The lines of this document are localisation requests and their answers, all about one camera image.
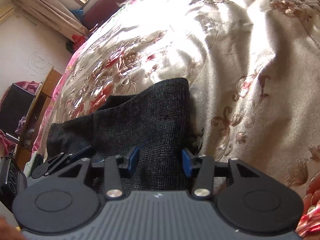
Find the wooden side cabinet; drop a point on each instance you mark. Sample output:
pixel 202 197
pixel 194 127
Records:
pixel 34 117

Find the black monitor on cabinet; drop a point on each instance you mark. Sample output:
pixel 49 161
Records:
pixel 14 107

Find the left beige curtain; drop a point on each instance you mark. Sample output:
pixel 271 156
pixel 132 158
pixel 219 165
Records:
pixel 54 14

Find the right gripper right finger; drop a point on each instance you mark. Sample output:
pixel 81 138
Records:
pixel 243 196

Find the dark grey knit pants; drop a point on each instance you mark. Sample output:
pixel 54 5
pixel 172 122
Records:
pixel 157 121

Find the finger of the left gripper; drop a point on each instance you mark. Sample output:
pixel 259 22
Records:
pixel 60 161

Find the floral satin bedspread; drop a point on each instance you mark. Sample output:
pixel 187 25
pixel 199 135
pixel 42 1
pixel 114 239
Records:
pixel 253 72

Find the red bag on floor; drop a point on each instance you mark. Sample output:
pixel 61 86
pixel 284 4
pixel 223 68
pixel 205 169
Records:
pixel 78 41

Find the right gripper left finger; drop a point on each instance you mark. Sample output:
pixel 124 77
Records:
pixel 63 201

